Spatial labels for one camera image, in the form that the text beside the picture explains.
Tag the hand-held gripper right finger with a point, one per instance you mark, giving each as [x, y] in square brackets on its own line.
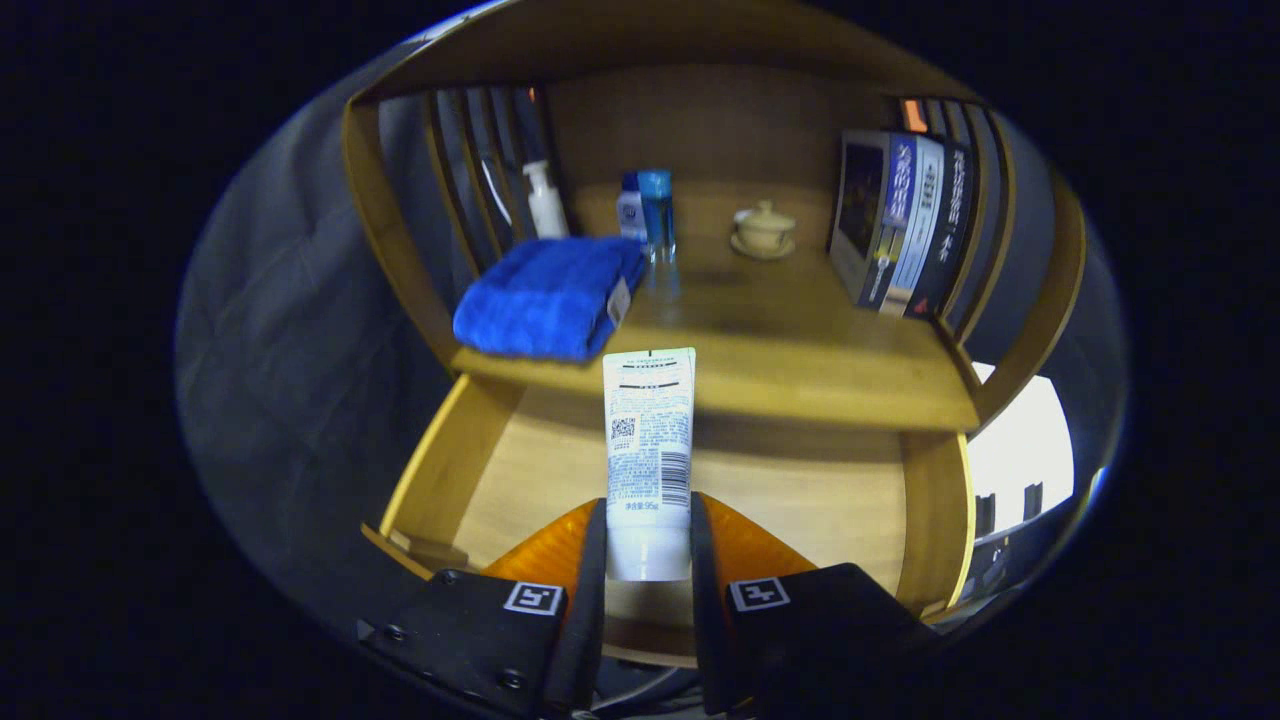
[705, 610]

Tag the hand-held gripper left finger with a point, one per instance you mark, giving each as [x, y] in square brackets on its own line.
[590, 610]

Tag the wooden drawer with black knob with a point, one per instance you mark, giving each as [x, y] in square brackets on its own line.
[800, 500]

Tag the white squeeze tube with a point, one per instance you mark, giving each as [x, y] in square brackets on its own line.
[650, 450]

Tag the wooden countertop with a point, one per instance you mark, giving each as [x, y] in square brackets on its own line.
[780, 340]

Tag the wooden cabinet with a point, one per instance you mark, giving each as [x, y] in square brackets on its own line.
[720, 120]

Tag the blue folded towel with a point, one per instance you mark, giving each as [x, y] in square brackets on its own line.
[540, 300]

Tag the beige saucer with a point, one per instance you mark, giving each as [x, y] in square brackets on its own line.
[762, 254]

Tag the beige lidded teacup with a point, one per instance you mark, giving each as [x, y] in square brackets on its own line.
[765, 228]

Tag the small white blue bottle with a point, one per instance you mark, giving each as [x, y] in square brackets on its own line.
[629, 215]

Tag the clear blue bottle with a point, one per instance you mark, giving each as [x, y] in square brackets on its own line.
[656, 215]

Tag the white pump bottle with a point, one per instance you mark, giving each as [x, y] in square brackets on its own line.
[547, 210]

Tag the black backdrop cloth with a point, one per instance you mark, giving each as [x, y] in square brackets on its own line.
[300, 330]

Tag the blue spine book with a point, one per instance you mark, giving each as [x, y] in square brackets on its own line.
[860, 210]

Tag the light grey spine book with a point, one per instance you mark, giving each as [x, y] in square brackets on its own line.
[925, 220]

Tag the black spine book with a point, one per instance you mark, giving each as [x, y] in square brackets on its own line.
[955, 230]

